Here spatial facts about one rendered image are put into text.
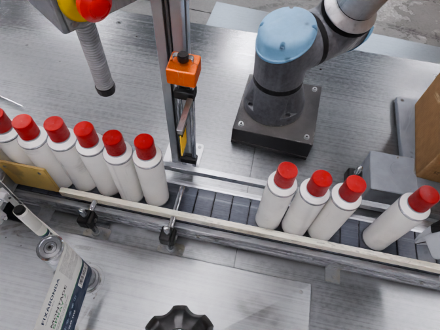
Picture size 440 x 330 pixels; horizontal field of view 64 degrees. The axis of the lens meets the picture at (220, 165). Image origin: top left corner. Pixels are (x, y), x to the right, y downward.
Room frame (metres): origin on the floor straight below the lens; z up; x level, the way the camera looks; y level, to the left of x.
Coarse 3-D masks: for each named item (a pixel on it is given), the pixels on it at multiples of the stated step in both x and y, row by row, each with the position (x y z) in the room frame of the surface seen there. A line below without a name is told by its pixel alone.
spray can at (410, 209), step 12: (408, 192) 0.29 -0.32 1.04; (420, 192) 0.27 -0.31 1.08; (432, 192) 0.27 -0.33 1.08; (396, 204) 0.27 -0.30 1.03; (408, 204) 0.27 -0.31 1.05; (420, 204) 0.26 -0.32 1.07; (432, 204) 0.25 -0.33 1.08; (384, 216) 0.27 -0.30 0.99; (396, 216) 0.26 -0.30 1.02; (408, 216) 0.25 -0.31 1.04; (420, 216) 0.25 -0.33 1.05; (372, 228) 0.27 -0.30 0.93; (384, 228) 0.26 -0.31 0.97; (396, 228) 0.25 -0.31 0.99; (408, 228) 0.24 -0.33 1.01; (372, 240) 0.25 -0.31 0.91; (384, 240) 0.25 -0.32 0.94
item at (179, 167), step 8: (168, 168) 0.35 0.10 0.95; (176, 168) 0.35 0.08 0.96; (184, 168) 0.35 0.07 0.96; (192, 168) 0.35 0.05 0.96; (200, 168) 0.35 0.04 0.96; (208, 176) 0.34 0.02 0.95; (216, 176) 0.34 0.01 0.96; (224, 176) 0.34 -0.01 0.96; (232, 176) 0.34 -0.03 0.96; (240, 176) 0.34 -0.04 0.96; (248, 184) 0.33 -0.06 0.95; (256, 184) 0.33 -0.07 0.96; (264, 184) 0.33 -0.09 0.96; (296, 192) 0.32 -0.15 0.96; (368, 208) 0.30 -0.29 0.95; (376, 208) 0.30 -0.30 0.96; (384, 208) 0.30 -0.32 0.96; (432, 216) 0.29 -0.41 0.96
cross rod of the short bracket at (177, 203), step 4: (180, 188) 0.33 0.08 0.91; (184, 188) 0.33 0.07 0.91; (180, 192) 0.32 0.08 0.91; (180, 196) 0.31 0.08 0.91; (176, 200) 0.30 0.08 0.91; (180, 200) 0.31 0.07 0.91; (176, 204) 0.30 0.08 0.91; (180, 204) 0.30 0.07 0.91; (176, 208) 0.29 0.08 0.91; (172, 216) 0.27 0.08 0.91; (172, 220) 0.26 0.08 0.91; (168, 224) 0.25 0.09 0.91; (172, 224) 0.25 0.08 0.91
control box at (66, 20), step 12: (36, 0) 0.35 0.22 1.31; (48, 0) 0.32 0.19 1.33; (60, 0) 0.32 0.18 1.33; (72, 0) 0.33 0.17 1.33; (120, 0) 0.37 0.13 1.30; (132, 0) 0.38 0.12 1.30; (48, 12) 0.33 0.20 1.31; (60, 12) 0.32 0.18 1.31; (72, 12) 0.33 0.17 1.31; (60, 24) 0.32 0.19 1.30; (72, 24) 0.32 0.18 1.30; (84, 24) 0.33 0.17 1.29
